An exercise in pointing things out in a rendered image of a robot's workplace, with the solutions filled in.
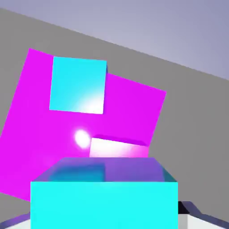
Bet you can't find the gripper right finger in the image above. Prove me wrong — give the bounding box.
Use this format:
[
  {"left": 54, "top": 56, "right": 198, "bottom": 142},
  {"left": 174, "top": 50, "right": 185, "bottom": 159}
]
[{"left": 178, "top": 200, "right": 229, "bottom": 229}]

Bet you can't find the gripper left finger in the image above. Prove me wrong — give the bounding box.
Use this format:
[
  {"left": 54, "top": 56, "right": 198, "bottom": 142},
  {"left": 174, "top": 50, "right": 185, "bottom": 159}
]
[{"left": 0, "top": 212, "right": 31, "bottom": 229}]

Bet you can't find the small cyan cube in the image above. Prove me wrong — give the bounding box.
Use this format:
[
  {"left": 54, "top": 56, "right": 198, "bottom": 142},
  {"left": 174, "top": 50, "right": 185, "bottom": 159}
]
[
  {"left": 49, "top": 56, "right": 109, "bottom": 115},
  {"left": 30, "top": 157, "right": 179, "bottom": 229}
]

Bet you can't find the small magenta cube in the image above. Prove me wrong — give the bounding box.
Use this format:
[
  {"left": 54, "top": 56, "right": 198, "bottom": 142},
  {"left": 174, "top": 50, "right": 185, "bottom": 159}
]
[{"left": 89, "top": 134, "right": 150, "bottom": 159}]

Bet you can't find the large magenta box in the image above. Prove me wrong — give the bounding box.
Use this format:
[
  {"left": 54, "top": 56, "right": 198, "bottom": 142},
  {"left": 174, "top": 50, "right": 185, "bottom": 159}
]
[{"left": 0, "top": 47, "right": 167, "bottom": 203}]

